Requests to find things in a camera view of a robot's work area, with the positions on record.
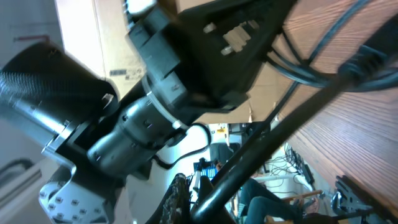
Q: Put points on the brown cardboard back panel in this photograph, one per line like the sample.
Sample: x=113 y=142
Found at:
x=94 y=33

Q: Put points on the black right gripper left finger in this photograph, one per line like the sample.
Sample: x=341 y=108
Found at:
x=174 y=207

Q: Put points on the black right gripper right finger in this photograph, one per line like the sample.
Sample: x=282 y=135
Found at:
x=211 y=200

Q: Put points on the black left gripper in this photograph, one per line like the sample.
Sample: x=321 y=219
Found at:
x=204 y=59

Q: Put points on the seated person in jeans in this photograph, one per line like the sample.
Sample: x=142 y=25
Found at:
x=260 y=202

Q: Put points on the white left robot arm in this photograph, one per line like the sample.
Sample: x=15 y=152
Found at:
x=97 y=138

